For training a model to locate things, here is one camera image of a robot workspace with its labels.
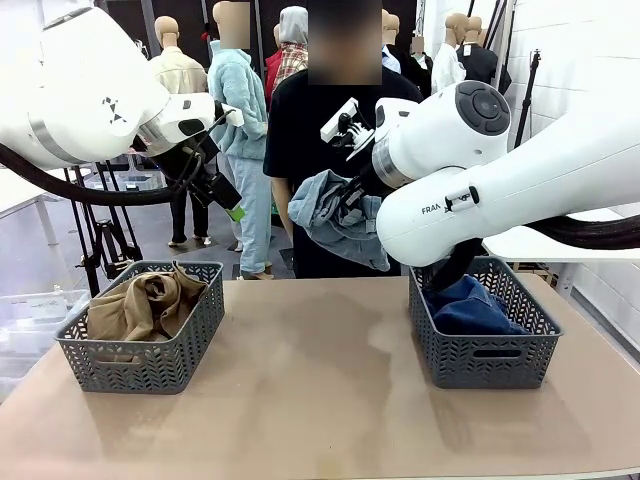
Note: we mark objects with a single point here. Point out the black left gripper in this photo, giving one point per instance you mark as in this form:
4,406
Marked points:
185,162

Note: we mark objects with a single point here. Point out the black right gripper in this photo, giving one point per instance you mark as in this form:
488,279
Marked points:
370,182

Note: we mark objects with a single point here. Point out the light blue denim shorts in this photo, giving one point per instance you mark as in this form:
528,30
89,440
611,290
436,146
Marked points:
325,220

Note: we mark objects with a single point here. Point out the tan garment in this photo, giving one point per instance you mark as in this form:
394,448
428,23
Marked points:
145,310

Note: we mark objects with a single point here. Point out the dark blue denim jeans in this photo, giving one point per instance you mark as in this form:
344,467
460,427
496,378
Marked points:
475,310

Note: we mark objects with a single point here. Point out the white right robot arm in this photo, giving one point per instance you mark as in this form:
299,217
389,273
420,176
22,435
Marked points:
500,190

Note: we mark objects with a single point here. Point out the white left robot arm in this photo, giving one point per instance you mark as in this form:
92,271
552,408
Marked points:
85,100

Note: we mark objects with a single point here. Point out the person's right forearm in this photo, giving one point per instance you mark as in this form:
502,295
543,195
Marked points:
282,222

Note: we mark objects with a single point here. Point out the person in black t-shirt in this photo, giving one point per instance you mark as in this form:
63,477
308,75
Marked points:
305,130

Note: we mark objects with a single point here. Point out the mannequin in cream shirt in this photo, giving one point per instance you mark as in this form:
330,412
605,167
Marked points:
185,75

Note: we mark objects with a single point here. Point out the mannequin in red top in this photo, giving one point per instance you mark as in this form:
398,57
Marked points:
272,67

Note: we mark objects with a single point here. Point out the mannequin in blue shirt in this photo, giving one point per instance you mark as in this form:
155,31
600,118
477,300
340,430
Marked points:
391,60

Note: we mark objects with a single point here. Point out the mannequin in plaid hoodie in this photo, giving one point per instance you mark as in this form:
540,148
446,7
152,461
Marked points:
292,55

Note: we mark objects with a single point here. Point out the mannequin in white shirt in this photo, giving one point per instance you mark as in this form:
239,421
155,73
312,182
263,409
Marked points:
447,65

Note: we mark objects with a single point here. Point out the grey plastic woven basket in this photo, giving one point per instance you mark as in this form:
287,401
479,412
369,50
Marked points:
150,365
480,365

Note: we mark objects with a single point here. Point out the mannequin in black shirt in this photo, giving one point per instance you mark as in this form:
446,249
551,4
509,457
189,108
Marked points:
482,65

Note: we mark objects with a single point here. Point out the small white table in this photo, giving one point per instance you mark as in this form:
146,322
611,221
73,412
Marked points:
25,192

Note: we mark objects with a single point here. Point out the black light stand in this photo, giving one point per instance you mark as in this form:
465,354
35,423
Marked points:
527,100

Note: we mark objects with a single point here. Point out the large white table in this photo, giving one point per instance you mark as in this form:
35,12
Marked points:
565,247

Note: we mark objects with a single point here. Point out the clear plastic storage bin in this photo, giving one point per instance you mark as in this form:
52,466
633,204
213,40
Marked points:
35,325

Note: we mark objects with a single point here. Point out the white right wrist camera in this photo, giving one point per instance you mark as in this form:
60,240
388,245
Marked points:
340,120

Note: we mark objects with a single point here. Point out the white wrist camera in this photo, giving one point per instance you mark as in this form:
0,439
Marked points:
231,114
340,120

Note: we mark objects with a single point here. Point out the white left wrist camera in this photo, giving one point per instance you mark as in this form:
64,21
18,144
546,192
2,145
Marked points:
231,114

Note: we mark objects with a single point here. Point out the black camera tripod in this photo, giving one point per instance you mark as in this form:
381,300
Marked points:
100,235

